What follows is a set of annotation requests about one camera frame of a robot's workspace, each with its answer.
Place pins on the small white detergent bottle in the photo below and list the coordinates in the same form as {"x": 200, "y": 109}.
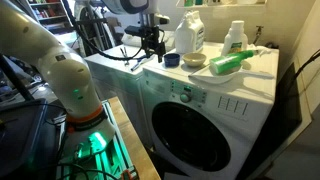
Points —
{"x": 235, "y": 40}

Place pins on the blue cup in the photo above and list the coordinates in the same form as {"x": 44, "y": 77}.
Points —
{"x": 172, "y": 59}

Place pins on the bookshelf with books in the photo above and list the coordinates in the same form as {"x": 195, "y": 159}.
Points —
{"x": 51, "y": 15}

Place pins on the black monitor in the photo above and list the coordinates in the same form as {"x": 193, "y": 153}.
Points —
{"x": 20, "y": 136}

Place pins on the green spray bottle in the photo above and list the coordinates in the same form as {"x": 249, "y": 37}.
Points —
{"x": 222, "y": 64}

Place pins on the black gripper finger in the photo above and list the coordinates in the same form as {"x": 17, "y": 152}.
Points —
{"x": 161, "y": 51}
{"x": 149, "y": 52}

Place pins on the metal tongs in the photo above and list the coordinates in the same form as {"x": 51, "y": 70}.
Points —
{"x": 124, "y": 53}

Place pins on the white dustpan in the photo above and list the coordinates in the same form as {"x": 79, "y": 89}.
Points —
{"x": 220, "y": 77}

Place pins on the wall shelf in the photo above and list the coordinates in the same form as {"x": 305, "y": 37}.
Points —
{"x": 219, "y": 3}

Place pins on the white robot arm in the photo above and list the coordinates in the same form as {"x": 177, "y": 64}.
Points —
{"x": 62, "y": 68}

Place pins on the white front-load washing machine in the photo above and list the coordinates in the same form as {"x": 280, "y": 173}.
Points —
{"x": 203, "y": 127}

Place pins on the large white detergent jug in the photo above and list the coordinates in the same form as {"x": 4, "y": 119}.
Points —
{"x": 190, "y": 33}

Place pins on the blue handled brush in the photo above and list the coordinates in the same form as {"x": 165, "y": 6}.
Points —
{"x": 141, "y": 60}

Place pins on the wooden workbench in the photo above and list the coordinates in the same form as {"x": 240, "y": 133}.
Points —
{"x": 135, "y": 148}

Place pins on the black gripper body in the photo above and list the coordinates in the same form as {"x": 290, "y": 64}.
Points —
{"x": 149, "y": 37}

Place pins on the green lit metal base rail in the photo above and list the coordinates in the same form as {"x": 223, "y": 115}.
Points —
{"x": 98, "y": 153}

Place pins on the beige bowl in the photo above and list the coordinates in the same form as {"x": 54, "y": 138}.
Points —
{"x": 194, "y": 59}

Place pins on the wall water faucet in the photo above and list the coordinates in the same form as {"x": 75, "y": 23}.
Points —
{"x": 258, "y": 34}

